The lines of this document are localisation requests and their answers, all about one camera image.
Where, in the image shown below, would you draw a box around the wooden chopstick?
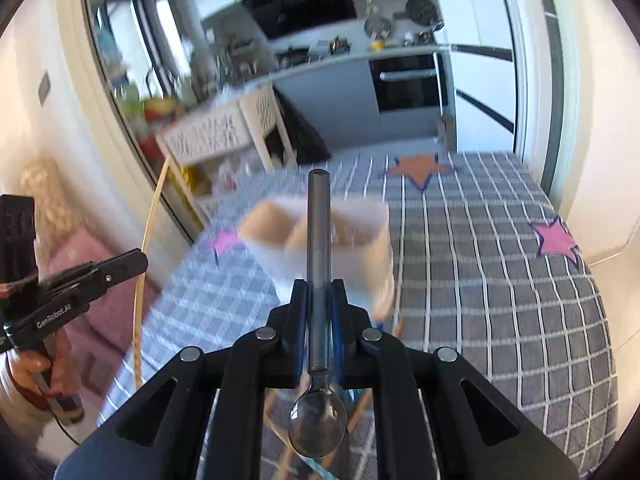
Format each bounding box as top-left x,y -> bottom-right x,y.
130,156 -> 172,392

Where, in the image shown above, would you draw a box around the metal spoon grey handle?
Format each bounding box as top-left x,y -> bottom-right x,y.
288,169 -> 347,460

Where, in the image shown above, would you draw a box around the person's left hand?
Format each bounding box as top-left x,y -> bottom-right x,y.
6,330 -> 79,410

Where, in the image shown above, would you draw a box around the pink storage box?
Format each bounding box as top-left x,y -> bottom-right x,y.
49,228 -> 136,408

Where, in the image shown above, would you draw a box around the beige utensil holder caddy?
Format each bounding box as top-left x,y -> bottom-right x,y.
239,195 -> 395,323

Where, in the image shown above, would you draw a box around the grey checked tablecloth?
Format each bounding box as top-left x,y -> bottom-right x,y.
98,148 -> 621,480

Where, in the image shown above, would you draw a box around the white perforated storage rack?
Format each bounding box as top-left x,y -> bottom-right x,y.
155,82 -> 297,229

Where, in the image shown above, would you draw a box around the black built-in oven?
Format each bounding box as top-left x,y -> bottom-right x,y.
369,53 -> 448,112

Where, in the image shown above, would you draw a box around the black wok on stove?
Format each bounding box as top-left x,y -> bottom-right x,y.
274,46 -> 310,70

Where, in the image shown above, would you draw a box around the yellow bowl on counter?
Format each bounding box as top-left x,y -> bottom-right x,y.
371,39 -> 386,52

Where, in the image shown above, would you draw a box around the black range hood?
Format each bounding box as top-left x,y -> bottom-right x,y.
242,0 -> 357,40

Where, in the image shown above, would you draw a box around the white refrigerator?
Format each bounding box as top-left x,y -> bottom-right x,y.
437,0 -> 516,152

